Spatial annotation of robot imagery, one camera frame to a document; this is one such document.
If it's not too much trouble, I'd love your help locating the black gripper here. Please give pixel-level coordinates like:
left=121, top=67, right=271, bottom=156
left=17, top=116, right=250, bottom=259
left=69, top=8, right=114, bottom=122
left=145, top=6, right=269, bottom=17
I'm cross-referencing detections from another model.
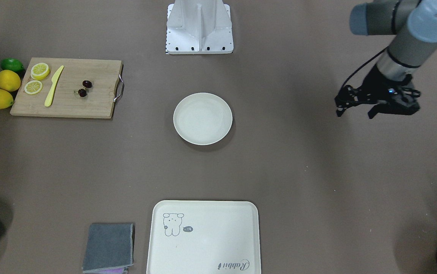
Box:
left=357, top=65, right=420, bottom=119

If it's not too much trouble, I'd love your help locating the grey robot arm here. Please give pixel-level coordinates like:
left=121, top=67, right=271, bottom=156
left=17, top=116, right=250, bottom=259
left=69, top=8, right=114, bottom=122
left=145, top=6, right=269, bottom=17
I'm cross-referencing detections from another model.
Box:
left=338, top=0, right=437, bottom=119

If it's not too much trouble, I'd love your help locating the cream rabbit tray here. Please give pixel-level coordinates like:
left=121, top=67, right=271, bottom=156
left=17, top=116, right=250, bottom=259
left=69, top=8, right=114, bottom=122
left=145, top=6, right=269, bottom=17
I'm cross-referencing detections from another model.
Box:
left=147, top=201, right=262, bottom=274

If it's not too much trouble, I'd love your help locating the dark red cherry upper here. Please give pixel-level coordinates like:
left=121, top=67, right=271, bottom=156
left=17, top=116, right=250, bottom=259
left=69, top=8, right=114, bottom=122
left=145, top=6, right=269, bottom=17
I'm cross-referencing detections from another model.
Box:
left=82, top=80, right=93, bottom=89

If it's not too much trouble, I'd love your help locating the dark red cherry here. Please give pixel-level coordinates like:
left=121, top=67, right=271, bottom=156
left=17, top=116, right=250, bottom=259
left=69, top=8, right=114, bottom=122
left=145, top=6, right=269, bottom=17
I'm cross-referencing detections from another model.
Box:
left=74, top=88, right=88, bottom=97
left=82, top=80, right=93, bottom=89

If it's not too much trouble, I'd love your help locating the dark red cherry lower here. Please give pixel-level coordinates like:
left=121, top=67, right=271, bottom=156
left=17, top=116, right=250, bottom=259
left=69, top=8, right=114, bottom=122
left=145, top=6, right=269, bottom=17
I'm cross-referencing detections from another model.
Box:
left=74, top=88, right=88, bottom=97

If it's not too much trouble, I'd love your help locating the round cream plate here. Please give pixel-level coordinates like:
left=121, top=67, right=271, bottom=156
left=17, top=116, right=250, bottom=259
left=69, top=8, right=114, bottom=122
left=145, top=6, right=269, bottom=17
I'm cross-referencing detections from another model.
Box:
left=173, top=92, right=233, bottom=146

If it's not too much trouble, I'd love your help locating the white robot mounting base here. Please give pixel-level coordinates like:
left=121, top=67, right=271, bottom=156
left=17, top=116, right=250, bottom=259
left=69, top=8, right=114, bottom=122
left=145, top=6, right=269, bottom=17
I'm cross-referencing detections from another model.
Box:
left=165, top=0, right=234, bottom=54

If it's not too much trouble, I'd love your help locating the bamboo cutting board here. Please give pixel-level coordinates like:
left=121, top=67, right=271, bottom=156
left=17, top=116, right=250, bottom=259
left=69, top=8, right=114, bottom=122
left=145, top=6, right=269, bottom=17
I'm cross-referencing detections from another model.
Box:
left=10, top=57, right=123, bottom=119

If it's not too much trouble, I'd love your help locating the folded grey cloth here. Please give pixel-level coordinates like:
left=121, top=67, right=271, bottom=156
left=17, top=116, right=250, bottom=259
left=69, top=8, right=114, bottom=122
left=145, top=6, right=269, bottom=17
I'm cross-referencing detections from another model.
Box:
left=82, top=223, right=134, bottom=274

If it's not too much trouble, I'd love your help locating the yellow plastic knife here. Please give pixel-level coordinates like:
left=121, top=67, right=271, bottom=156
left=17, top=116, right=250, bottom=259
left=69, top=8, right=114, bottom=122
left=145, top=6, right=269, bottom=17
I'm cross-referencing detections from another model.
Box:
left=44, top=65, right=65, bottom=107

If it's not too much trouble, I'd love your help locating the lemon slice upper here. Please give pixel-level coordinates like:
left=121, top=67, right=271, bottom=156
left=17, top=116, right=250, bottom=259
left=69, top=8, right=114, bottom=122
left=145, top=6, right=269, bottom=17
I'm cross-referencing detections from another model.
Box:
left=30, top=62, right=50, bottom=80

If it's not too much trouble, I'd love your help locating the lemon slice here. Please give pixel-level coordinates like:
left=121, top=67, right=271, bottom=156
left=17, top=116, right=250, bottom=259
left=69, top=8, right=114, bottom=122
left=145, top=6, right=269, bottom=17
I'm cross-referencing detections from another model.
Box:
left=30, top=62, right=50, bottom=80
left=24, top=80, right=43, bottom=95

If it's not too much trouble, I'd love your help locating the lemon slice lower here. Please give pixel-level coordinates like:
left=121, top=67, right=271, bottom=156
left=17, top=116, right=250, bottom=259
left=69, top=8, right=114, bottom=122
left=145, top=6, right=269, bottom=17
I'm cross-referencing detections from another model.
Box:
left=24, top=80, right=43, bottom=95

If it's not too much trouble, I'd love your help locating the yellow lemon upper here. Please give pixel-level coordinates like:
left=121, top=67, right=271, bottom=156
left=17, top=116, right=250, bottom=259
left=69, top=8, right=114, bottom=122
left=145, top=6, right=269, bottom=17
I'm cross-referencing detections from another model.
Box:
left=0, top=70, right=21, bottom=92

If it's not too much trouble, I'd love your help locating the green lime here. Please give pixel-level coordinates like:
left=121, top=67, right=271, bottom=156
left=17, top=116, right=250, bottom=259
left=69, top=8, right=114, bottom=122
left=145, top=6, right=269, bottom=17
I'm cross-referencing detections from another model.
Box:
left=0, top=58, right=25, bottom=73

